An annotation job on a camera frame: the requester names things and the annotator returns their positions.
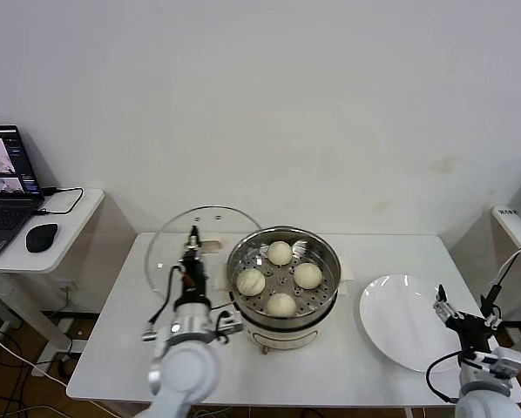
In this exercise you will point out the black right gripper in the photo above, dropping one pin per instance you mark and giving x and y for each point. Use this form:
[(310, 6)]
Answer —
[(471, 333)]

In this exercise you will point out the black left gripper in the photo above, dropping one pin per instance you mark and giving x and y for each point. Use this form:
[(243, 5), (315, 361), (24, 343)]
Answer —
[(194, 281)]

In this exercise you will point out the white steamed baozi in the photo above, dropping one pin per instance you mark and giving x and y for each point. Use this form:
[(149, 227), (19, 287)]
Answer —
[(250, 282), (307, 275), (279, 253), (281, 305)]

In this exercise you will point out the white rounded side desk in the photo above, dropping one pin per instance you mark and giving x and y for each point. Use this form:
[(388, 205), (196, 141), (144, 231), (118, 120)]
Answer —
[(69, 235)]

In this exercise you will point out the round glass pot lid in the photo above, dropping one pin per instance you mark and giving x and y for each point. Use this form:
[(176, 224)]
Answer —
[(169, 244)]

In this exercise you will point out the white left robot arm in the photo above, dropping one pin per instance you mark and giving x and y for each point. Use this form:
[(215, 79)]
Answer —
[(186, 370)]

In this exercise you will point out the stainless steel steamer basket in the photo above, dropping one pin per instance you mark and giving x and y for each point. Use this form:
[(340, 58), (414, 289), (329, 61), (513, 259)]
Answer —
[(243, 257)]

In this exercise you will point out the white round plate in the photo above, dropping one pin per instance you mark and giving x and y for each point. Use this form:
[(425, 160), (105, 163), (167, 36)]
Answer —
[(395, 322)]

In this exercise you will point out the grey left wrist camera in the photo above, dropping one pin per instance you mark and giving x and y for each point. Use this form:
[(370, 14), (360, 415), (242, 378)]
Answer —
[(232, 326)]

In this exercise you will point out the black computer mouse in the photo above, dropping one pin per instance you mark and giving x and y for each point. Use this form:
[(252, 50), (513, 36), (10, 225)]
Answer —
[(41, 237)]

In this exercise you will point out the white electric cooking pot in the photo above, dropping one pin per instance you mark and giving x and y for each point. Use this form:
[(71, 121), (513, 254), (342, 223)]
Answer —
[(282, 337)]

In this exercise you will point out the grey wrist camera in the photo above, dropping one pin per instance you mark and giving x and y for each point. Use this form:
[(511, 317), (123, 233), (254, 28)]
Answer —
[(504, 359), (232, 326)]

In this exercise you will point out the white wall socket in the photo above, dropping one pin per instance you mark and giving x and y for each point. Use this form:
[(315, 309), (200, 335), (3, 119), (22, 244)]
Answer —
[(68, 287)]

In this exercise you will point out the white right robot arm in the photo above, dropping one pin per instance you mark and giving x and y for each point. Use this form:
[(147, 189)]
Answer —
[(482, 400)]

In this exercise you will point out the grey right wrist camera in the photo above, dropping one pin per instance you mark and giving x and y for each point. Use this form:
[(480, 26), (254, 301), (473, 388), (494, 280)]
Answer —
[(504, 359)]

